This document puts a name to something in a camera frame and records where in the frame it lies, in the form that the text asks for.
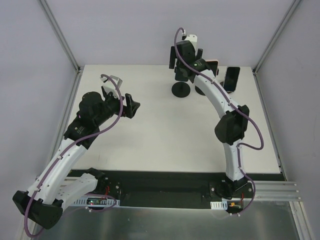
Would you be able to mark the phone with pink case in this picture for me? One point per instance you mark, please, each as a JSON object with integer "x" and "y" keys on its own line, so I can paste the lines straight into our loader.
{"x": 214, "y": 66}

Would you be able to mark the phone with clear case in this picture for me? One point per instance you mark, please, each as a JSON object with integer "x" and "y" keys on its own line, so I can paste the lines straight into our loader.
{"x": 231, "y": 78}

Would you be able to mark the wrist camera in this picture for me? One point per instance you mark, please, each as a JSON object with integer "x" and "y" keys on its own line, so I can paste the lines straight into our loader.
{"x": 191, "y": 38}
{"x": 109, "y": 87}

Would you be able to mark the circuit board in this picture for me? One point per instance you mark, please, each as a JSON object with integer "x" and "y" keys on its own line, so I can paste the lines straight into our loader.
{"x": 225, "y": 204}
{"x": 102, "y": 202}

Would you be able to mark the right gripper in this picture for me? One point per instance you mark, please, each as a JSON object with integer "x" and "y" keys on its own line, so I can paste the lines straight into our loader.
{"x": 172, "y": 58}

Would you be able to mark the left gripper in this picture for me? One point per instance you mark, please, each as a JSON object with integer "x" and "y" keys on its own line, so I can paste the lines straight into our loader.
{"x": 127, "y": 105}

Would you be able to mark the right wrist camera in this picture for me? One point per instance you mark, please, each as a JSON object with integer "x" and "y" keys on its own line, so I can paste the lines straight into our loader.
{"x": 191, "y": 38}

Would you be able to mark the right aluminium frame post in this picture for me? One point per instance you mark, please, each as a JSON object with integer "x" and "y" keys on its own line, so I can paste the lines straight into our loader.
{"x": 277, "y": 34}

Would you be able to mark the aluminium frame post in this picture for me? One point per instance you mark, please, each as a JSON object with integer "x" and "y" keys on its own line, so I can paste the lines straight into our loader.
{"x": 277, "y": 34}
{"x": 59, "y": 34}

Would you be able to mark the brown base phone stand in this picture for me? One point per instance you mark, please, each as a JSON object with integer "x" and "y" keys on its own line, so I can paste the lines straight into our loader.
{"x": 222, "y": 84}

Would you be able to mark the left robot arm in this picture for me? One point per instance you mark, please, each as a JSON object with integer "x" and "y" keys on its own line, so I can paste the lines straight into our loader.
{"x": 45, "y": 200}

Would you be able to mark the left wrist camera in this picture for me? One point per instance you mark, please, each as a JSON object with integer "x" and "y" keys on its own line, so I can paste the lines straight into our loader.
{"x": 109, "y": 87}

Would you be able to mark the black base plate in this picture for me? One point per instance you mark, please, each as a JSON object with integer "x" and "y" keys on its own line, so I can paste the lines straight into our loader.
{"x": 179, "y": 190}

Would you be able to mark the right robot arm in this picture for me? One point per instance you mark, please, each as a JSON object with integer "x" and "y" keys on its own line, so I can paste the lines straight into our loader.
{"x": 233, "y": 122}

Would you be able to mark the left aluminium frame post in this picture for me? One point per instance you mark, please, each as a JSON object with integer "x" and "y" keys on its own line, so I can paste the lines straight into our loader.
{"x": 59, "y": 34}

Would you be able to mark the right circuit board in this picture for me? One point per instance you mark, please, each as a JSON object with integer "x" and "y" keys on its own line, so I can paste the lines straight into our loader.
{"x": 225, "y": 204}

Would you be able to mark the left circuit board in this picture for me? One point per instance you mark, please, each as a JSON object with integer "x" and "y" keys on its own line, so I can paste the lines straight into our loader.
{"x": 102, "y": 202}

